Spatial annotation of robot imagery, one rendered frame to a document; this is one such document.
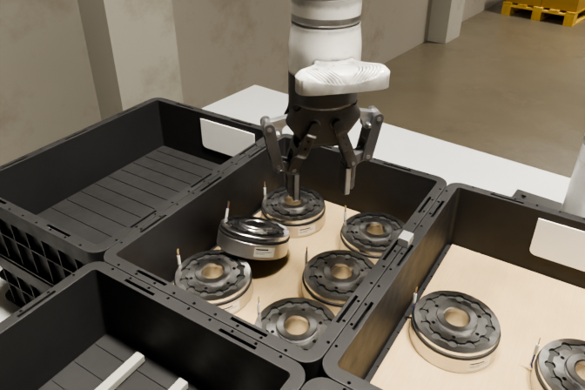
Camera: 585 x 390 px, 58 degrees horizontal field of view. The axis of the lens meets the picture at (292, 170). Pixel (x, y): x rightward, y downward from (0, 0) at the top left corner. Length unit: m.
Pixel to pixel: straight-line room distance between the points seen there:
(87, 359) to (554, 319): 0.58
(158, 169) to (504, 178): 0.78
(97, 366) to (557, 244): 0.61
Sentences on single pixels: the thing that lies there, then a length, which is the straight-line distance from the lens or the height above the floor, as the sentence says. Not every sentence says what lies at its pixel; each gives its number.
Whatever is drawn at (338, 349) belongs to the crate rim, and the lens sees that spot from 0.54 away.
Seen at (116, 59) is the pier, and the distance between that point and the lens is 2.08.
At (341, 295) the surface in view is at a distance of 0.69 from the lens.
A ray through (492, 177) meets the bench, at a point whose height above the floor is 0.70.
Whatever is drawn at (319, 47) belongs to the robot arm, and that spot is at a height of 1.18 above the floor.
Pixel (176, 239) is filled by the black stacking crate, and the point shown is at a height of 0.89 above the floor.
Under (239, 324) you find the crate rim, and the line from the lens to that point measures 0.56.
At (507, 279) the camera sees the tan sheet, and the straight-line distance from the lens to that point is 0.81.
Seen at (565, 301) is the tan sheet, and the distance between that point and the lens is 0.81.
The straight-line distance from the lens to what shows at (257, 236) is 0.73.
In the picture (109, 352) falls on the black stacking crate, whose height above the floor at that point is 0.83.
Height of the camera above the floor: 1.33
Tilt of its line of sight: 30 degrees down
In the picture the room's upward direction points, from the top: straight up
